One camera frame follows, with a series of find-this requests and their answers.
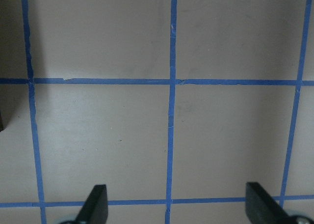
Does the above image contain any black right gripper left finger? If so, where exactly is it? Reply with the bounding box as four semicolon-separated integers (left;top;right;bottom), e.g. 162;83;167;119
75;185;108;224

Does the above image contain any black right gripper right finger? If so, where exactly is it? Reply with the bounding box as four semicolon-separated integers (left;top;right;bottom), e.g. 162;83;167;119
245;182;295;224

